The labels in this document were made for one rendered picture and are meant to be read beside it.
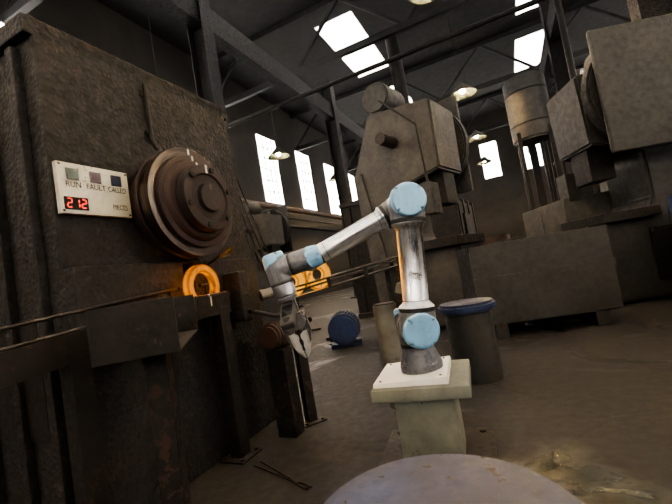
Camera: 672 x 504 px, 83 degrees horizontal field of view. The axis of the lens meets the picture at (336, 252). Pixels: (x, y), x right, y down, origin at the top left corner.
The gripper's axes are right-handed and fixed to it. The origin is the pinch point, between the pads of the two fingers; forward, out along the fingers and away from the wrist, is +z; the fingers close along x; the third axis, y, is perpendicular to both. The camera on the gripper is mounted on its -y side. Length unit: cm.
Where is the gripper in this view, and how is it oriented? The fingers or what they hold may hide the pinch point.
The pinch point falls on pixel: (305, 354)
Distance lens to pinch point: 130.7
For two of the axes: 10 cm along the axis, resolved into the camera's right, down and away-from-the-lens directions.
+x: -9.4, 3.4, 0.2
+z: 3.4, 9.4, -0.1
